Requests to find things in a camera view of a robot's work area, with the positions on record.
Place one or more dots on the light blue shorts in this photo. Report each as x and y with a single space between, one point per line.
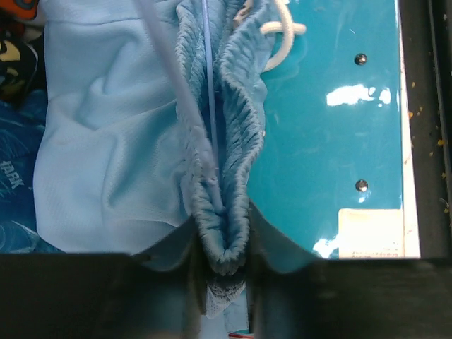
109 167

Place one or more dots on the light blue wire hanger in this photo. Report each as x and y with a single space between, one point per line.
186 64

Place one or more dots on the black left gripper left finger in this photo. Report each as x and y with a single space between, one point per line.
167 293

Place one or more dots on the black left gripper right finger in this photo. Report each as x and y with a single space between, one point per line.
279 290

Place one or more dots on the blue patterned shorts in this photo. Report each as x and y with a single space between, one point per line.
22 129

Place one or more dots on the colourful cartoon print shorts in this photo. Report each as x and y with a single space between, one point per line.
22 50

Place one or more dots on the teal folder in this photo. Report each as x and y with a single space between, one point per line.
330 175

